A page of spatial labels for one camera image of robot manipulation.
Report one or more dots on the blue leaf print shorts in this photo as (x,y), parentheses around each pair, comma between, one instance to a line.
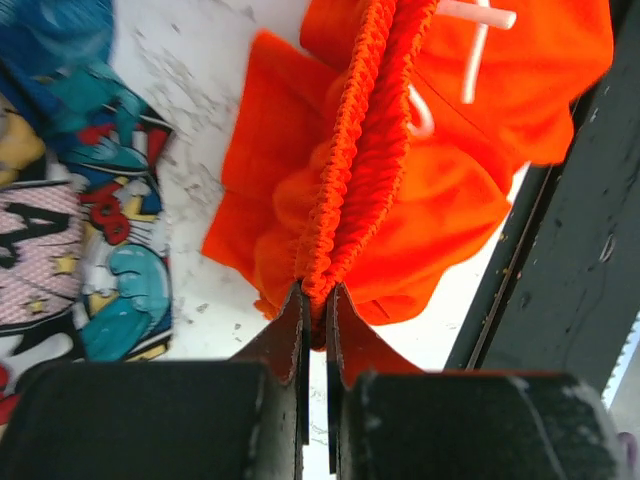
(42,38)

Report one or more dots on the white slotted cable duct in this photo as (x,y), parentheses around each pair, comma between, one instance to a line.
(622,363)

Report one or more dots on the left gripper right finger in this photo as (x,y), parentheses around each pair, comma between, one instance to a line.
(353,348)

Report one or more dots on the comic print shorts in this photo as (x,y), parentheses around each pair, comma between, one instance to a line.
(84,250)

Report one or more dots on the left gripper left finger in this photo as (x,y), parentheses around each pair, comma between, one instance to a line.
(279,420)

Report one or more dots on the orange mesh shorts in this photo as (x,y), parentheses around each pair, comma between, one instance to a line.
(380,151)

